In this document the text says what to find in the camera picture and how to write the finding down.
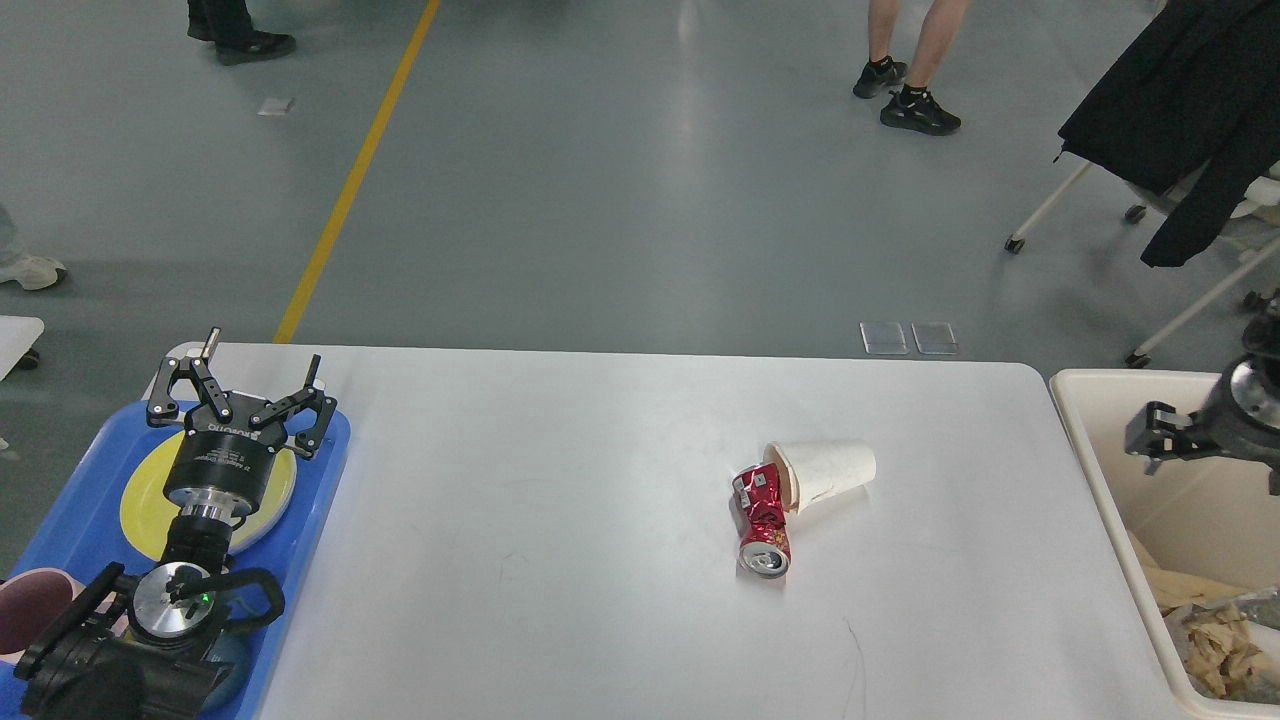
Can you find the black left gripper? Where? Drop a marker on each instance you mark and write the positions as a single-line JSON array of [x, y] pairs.
[[222, 465]]

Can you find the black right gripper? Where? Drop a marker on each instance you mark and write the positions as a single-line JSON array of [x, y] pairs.
[[1240, 419]]

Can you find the yellow plastic plate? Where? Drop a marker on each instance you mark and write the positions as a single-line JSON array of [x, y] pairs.
[[145, 512]]

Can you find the brown paper bag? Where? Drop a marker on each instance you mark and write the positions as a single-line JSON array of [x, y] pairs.
[[1173, 589]]

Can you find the aluminium foil sheet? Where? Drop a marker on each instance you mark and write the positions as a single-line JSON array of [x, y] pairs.
[[1260, 605]]

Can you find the pink ribbed mug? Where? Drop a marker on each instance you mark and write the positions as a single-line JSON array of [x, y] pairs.
[[30, 602]]

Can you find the white paper cup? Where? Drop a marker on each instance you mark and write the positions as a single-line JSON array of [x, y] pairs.
[[812, 472]]

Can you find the crushed red soda can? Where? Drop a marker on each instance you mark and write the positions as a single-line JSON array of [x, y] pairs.
[[764, 549]]

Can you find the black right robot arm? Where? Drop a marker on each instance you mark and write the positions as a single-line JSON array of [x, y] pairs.
[[1261, 337]]

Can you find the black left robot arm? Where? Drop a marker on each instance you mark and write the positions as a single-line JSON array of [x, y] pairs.
[[141, 646]]

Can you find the beige plastic bin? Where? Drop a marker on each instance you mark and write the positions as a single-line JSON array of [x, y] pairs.
[[1212, 518]]

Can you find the blue plastic tray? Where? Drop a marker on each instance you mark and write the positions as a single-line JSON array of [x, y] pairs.
[[82, 532]]

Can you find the white table corner left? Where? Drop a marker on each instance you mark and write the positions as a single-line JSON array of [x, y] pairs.
[[18, 336]]

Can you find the white shoe left edge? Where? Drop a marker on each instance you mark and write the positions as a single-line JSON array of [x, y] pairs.
[[32, 273]]

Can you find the clear plastic piece on floor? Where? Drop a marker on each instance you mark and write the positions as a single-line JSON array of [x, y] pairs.
[[884, 338]]

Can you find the black jacket on chair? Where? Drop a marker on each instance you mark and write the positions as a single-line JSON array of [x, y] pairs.
[[1195, 94]]

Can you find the person in white shorts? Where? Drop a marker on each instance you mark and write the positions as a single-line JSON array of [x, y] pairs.
[[912, 105]]

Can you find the walking person's legs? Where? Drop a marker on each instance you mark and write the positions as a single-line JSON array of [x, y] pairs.
[[228, 26]]

